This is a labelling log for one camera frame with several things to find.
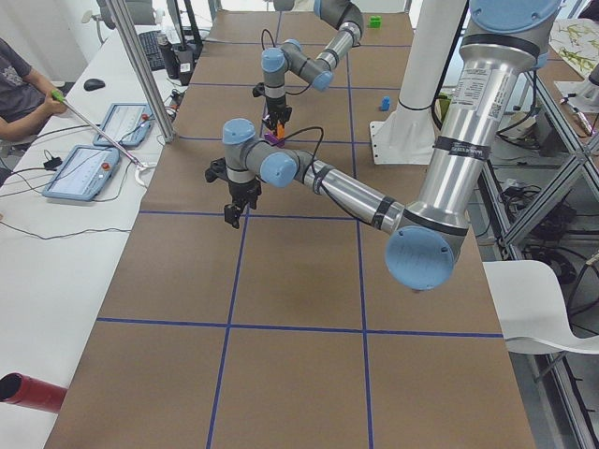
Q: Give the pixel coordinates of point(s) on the red cylinder tube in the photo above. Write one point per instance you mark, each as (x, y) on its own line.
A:
(25, 391)

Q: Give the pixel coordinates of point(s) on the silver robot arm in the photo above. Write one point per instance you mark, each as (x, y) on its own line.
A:
(464, 63)
(346, 18)

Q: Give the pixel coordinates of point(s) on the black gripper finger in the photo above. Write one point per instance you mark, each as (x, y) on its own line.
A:
(232, 215)
(271, 122)
(252, 198)
(285, 116)

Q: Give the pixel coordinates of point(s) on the white chair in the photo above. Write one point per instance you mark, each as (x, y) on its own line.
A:
(531, 309)

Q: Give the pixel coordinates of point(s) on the black drink bottle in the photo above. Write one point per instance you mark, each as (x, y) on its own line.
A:
(168, 56)

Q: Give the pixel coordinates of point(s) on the seated person grey shirt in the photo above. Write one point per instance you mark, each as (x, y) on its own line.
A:
(26, 97)

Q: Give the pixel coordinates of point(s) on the purple trapezoid block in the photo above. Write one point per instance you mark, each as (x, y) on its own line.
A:
(274, 140)

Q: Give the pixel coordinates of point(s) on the orange trapezoid block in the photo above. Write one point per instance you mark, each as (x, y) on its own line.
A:
(280, 131)

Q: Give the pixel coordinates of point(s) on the black keyboard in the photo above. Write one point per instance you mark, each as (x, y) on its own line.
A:
(149, 44)

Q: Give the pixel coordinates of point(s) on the blue teach pendant near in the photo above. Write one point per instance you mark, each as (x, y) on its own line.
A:
(83, 174)

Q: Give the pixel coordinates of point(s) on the blue teach pendant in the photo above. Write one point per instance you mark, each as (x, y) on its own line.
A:
(83, 174)
(128, 123)

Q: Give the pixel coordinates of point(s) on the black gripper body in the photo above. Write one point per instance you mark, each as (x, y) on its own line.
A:
(276, 106)
(242, 190)

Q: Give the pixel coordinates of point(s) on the green block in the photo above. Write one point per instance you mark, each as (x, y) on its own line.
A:
(375, 22)

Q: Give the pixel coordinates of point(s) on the blue teach pendant far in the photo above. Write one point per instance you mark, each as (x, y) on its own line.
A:
(128, 123)

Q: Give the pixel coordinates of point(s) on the aluminium frame post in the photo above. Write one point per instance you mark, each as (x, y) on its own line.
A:
(127, 31)

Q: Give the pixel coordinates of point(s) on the black computer mouse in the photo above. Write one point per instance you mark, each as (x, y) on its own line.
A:
(93, 84)

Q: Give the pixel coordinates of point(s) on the green handled reacher stick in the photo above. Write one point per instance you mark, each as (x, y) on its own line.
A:
(140, 166)

